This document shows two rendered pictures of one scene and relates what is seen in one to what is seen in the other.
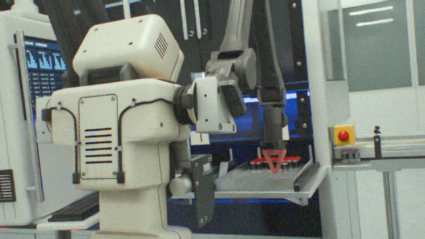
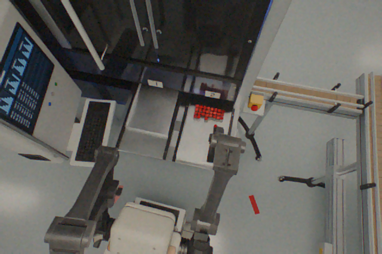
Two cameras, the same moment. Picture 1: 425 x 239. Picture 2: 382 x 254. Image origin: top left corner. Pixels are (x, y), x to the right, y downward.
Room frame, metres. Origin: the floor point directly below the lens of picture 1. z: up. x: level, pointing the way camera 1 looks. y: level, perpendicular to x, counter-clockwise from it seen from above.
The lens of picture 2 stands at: (1.01, 0.01, 2.35)
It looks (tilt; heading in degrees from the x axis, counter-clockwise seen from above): 69 degrees down; 349
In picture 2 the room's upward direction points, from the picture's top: 1 degrees clockwise
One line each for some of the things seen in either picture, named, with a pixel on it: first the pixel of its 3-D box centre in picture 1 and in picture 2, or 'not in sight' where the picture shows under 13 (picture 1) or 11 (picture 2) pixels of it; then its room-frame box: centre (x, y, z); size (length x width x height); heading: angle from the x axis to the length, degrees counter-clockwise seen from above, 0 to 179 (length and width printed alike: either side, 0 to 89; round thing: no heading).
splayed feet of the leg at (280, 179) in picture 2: not in sight; (309, 183); (1.19, -1.07, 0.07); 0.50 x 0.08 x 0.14; 68
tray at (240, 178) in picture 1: (267, 173); (204, 133); (1.51, -0.17, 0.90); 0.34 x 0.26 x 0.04; 157
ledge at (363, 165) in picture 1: (352, 164); (253, 104); (1.66, -0.52, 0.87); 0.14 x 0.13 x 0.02; 158
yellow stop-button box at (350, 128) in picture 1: (344, 134); (255, 100); (1.62, -0.49, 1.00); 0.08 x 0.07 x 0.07; 158
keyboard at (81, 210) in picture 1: (94, 202); (93, 130); (1.68, 0.50, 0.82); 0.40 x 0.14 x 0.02; 165
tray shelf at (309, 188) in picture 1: (227, 179); (178, 123); (1.61, -0.03, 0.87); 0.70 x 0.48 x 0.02; 68
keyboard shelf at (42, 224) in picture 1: (85, 210); (88, 130); (1.69, 0.54, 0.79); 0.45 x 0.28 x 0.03; 165
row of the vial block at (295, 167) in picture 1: (275, 165); (208, 117); (1.61, -0.21, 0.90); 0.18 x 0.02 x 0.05; 67
